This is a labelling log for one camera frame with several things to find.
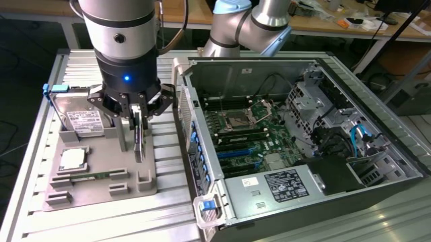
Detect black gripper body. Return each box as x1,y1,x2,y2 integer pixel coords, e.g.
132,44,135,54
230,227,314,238
95,50,163,94

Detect green graphics card black cooler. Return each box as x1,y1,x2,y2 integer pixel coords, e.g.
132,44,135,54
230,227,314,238
130,103,150,164

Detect hard disk with blue carrier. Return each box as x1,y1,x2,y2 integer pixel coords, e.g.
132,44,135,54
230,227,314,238
42,84,114,138

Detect open black PC case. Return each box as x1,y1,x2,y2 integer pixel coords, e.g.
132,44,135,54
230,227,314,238
171,56,431,242

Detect silver CPU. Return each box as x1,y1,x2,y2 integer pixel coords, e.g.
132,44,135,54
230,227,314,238
59,148,87,171

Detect CPU socket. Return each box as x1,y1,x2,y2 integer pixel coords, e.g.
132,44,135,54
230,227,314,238
225,110,253,132

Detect green RAM stick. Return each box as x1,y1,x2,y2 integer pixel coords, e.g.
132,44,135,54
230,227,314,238
52,170,124,182

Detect black expansion slot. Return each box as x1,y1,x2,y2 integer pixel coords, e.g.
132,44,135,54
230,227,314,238
220,160,259,169
222,167,262,177
214,144,253,152

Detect grey parts rack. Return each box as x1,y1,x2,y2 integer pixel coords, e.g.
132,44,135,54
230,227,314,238
40,115,159,212

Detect RAM stick with black label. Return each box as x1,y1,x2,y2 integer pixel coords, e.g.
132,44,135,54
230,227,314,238
218,132,269,146

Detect blue expansion slot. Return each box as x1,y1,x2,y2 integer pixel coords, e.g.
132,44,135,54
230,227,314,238
216,150,255,159

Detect silver socket cover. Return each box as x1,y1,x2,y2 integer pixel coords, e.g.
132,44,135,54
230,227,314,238
247,99,275,124

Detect green motherboard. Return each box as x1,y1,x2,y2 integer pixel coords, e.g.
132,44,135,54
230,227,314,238
202,97,305,177

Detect silver chipset heatsink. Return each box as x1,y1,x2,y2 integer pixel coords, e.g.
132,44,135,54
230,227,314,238
265,154,291,170

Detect silver perforated drive cage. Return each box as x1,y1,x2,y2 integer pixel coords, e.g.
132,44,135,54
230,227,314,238
286,80,341,134

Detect grey power supply unit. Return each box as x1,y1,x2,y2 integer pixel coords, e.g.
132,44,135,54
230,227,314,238
223,164,329,220

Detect green circuit board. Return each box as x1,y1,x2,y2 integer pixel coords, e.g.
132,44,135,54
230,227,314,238
293,1,319,17

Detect black plastic shroud box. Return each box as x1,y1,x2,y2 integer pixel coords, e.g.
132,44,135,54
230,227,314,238
295,158,367,197

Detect clear plastic bag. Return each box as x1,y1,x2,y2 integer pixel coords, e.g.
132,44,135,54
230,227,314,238
317,6,338,21

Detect white tray black insert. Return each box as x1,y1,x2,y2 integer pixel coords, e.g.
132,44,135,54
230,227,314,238
346,16,378,31

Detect dark grey floor cabinet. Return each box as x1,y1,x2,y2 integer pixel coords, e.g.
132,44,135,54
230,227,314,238
383,75,431,116

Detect black slanted pole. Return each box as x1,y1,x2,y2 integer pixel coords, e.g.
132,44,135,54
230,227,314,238
351,0,425,72

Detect black computer monitor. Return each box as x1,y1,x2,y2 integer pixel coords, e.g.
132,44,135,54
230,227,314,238
373,0,431,26

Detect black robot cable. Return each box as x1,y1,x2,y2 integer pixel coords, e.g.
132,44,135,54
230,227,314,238
156,0,188,55

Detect black looped wire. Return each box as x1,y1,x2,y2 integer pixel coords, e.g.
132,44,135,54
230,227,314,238
253,73,297,98

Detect wooden desk white frame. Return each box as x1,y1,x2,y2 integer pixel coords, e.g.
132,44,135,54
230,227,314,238
289,0,431,75
0,0,216,50

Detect blue disk wire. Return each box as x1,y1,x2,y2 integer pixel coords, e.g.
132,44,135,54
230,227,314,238
349,120,371,158

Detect grey disk bay bracket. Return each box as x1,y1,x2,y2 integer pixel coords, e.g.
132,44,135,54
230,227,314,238
346,150,395,188

